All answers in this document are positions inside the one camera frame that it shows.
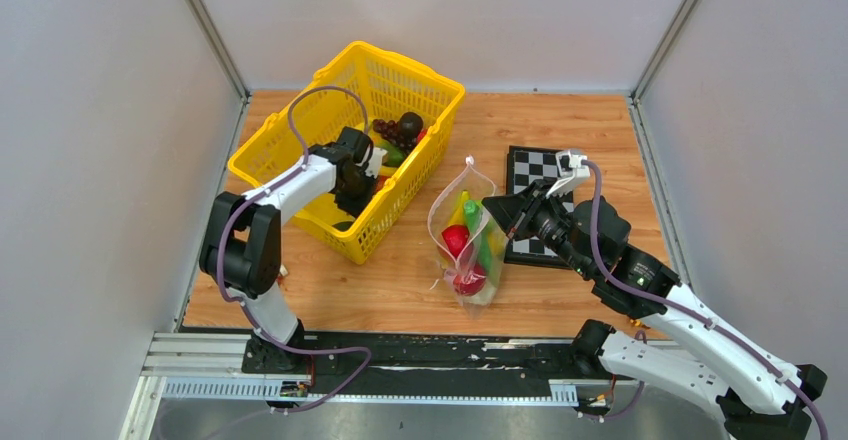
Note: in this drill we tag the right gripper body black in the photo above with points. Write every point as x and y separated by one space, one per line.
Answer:
545 221

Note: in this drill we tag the yellow bell pepper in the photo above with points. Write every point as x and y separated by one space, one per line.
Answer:
496 241

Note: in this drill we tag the green cucumber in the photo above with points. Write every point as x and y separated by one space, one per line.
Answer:
476 220

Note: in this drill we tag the clear zip top bag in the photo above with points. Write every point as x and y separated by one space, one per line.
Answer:
479 187

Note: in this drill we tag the yellow banana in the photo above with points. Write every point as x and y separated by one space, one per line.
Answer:
457 216

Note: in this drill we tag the dark red pomegranate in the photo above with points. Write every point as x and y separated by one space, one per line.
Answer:
455 238

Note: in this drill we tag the red yellow apple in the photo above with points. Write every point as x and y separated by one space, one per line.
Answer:
470 283

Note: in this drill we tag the green lettuce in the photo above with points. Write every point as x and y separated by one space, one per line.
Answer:
486 295

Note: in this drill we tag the yellow plastic basket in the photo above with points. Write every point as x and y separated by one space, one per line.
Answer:
363 82

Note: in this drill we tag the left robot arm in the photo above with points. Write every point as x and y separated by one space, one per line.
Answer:
242 245

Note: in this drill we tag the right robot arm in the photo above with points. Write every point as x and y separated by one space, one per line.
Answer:
752 392

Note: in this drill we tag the black white checkerboard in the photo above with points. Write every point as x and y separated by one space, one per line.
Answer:
524 165

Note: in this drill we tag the red strawberry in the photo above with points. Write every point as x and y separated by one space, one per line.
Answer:
422 134

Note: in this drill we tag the orange green mango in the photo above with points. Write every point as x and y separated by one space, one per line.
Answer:
394 157

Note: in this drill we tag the dark avocado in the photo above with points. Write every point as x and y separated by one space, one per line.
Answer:
410 125

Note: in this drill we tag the orange yellow toy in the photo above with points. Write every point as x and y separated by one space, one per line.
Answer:
639 324

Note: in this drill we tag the dark red grapes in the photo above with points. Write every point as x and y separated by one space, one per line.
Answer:
387 129

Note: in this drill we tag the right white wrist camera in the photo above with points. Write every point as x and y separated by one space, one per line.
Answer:
572 172

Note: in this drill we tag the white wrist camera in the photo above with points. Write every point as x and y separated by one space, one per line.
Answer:
375 162
572 172

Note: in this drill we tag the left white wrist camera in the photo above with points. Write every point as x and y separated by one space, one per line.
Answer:
375 162

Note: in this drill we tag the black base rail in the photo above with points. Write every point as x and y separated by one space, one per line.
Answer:
411 365

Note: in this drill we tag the aluminium frame base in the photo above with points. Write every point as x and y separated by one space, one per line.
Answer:
207 365

